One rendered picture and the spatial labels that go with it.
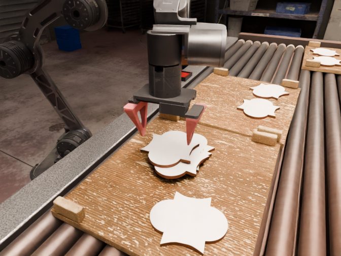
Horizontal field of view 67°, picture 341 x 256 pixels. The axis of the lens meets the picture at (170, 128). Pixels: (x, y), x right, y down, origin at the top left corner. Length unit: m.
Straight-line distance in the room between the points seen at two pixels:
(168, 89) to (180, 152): 0.18
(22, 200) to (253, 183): 0.47
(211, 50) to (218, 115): 0.40
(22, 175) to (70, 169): 1.61
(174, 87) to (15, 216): 0.38
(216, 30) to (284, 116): 0.48
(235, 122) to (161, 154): 0.28
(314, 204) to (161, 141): 0.34
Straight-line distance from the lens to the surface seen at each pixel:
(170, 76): 0.43
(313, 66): 1.35
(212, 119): 0.77
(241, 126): 0.75
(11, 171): 2.34
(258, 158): 0.64
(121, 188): 0.55
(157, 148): 0.58
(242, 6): 5.44
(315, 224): 0.56
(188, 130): 0.46
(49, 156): 1.92
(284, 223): 0.54
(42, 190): 0.62
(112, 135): 0.74
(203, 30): 0.43
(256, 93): 0.95
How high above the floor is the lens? 1.31
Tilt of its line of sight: 32 degrees down
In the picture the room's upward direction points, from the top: straight up
